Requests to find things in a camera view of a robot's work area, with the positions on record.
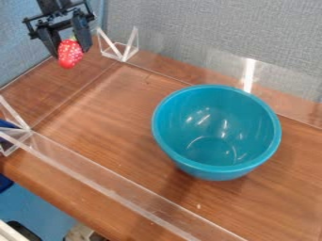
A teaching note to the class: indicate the clear acrylic back barrier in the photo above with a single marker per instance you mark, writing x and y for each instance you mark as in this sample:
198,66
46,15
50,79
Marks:
291,92

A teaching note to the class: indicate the clear acrylic left bracket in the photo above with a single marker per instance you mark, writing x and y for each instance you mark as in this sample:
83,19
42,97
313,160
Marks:
15,131

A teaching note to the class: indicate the clear acrylic barrier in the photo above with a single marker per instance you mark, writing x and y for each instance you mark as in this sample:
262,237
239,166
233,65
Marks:
110,203
291,92

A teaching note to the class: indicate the red toy strawberry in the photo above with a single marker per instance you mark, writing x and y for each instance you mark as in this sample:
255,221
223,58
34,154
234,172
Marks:
70,53

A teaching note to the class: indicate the black object bottom left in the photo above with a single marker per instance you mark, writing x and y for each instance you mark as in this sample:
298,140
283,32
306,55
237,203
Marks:
23,230

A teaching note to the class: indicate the blue plastic bowl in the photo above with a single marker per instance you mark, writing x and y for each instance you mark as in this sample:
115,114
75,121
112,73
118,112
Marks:
218,131

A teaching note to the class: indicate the clear acrylic corner bracket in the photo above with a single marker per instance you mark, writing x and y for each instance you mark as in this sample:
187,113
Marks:
116,50

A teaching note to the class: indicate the clear acrylic front barrier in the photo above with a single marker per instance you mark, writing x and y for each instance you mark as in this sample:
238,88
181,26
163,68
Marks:
110,203

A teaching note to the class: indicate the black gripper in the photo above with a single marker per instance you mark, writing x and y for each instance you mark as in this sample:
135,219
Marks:
62,14

